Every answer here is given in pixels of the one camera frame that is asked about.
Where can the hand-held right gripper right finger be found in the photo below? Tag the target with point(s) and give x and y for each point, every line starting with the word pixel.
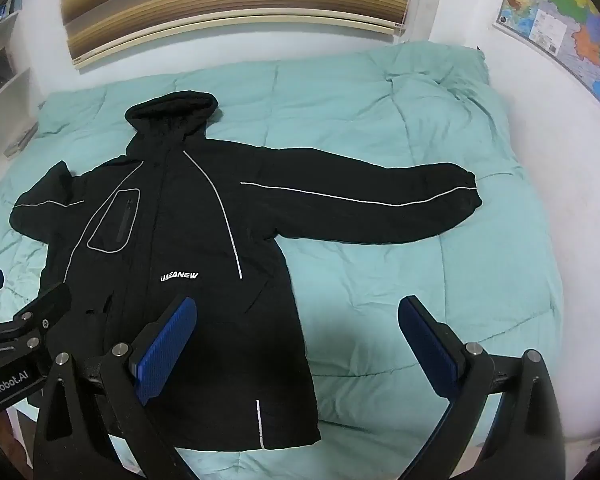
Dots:
pixel 426 347

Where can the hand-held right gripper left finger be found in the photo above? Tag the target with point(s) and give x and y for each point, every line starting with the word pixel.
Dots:
pixel 166 347

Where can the black hooded jacket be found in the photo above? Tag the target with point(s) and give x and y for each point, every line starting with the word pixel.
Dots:
pixel 180 240

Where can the white shelf unit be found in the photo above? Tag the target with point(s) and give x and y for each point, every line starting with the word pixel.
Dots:
pixel 2 85

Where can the teal quilted blanket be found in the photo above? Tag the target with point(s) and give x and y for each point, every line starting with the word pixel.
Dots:
pixel 360 110

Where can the wooden slatted headboard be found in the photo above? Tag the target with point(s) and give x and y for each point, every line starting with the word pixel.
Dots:
pixel 220 5

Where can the colourful wall map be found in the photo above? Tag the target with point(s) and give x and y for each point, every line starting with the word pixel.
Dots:
pixel 565 15

